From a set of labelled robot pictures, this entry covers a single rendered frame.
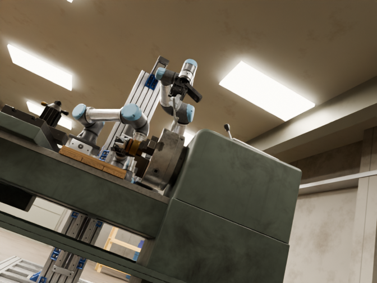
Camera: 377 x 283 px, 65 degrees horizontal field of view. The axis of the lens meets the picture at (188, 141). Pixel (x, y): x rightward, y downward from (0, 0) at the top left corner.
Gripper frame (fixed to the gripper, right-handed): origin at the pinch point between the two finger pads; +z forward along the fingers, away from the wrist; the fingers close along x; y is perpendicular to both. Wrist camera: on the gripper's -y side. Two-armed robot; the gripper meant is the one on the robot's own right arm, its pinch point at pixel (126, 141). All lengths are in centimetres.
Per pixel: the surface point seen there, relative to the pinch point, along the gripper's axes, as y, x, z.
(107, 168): 1.1, -19.9, 14.6
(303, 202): -285, 121, -302
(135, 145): -5.2, -0.6, 0.8
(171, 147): -22.5, 1.8, 11.9
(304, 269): -289, 13, -275
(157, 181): -22.5, -14.1, 3.7
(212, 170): -43.8, -3.1, 17.9
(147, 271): -30, -53, 26
